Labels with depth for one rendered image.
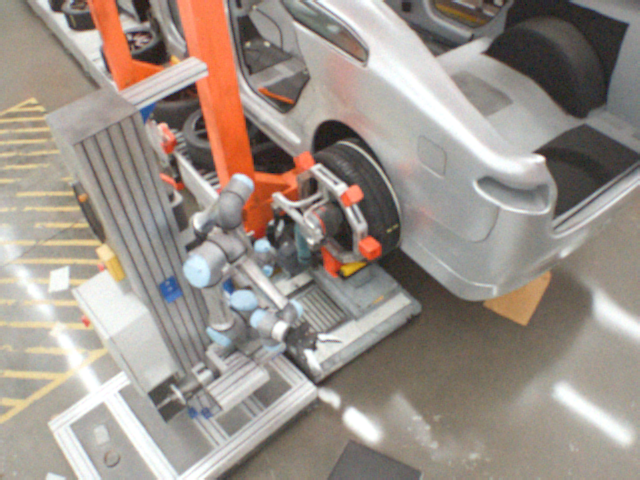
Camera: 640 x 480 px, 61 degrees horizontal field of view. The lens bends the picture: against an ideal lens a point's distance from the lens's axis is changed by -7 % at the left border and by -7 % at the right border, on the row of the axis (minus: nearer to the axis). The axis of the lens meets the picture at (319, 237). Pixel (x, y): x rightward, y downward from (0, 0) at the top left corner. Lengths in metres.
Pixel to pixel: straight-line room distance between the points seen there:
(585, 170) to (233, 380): 2.29
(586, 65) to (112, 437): 3.52
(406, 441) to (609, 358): 1.37
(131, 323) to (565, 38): 2.98
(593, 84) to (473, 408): 2.11
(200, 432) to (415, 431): 1.17
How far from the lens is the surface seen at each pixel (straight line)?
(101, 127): 1.91
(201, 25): 2.73
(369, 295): 3.51
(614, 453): 3.50
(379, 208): 2.86
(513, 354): 3.64
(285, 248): 3.56
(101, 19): 4.67
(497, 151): 2.27
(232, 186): 2.57
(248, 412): 3.15
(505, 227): 2.42
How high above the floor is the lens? 3.00
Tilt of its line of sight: 46 degrees down
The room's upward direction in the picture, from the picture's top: 6 degrees counter-clockwise
